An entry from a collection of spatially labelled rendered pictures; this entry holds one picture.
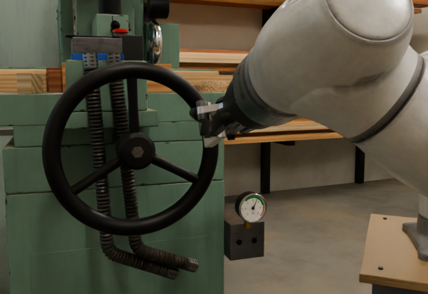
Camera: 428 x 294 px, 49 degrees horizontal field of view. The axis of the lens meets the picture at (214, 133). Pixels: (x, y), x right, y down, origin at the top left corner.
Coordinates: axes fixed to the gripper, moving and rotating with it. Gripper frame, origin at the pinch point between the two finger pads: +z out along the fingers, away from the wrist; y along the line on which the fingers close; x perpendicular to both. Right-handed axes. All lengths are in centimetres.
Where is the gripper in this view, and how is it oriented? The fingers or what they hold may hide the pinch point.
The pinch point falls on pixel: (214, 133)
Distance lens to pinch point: 73.3
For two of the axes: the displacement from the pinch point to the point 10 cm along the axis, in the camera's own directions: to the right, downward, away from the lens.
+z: -3.0, 2.4, 9.2
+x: 1.1, 9.7, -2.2
